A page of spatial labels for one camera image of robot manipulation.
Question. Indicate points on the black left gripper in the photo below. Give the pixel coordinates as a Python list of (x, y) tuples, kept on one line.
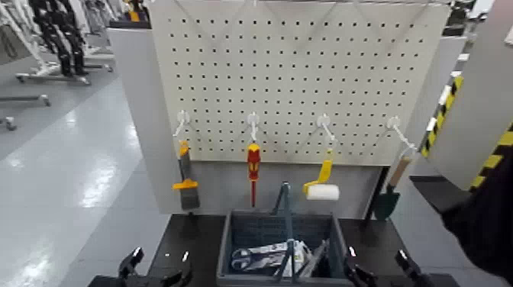
[(120, 282)]

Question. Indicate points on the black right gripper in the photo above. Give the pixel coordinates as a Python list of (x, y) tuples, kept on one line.
[(421, 282)]

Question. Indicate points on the grey flat tool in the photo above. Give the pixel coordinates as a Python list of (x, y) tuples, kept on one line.
[(316, 258)]

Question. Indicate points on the grey blue folding crate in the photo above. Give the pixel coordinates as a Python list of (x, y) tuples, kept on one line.
[(224, 256)]

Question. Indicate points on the white blister package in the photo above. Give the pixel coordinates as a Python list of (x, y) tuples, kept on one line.
[(300, 252)]

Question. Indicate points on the red yellow screwdriver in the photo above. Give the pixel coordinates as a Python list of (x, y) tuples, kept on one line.
[(253, 160)]

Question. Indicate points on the white pegboard hook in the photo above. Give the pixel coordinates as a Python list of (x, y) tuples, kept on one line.
[(393, 122), (183, 117), (323, 120), (253, 119)]

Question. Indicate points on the grey pillar with hazard tape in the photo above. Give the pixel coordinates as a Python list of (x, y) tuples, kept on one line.
[(477, 100)]

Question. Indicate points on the grey caster foot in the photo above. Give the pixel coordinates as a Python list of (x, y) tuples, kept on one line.
[(9, 123)]

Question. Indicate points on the grey stand leg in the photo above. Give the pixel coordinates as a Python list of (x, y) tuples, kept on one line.
[(28, 99)]

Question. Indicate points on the grey wheeled stand base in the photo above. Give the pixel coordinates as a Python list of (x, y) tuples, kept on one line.
[(52, 77)]

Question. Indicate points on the white perforated pegboard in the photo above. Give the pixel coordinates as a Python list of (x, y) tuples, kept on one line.
[(280, 60)]

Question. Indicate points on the black humanoid robot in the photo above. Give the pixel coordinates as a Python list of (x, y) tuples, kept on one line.
[(60, 36)]

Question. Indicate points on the yellow black machine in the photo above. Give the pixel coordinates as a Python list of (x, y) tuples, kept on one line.
[(135, 16)]

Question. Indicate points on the black equipment block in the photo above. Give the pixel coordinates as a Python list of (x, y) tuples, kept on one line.
[(457, 20)]

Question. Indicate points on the black support post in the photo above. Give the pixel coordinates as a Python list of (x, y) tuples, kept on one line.
[(381, 180)]

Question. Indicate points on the white robot frame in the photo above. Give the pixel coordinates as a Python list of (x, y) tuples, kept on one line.
[(20, 28)]

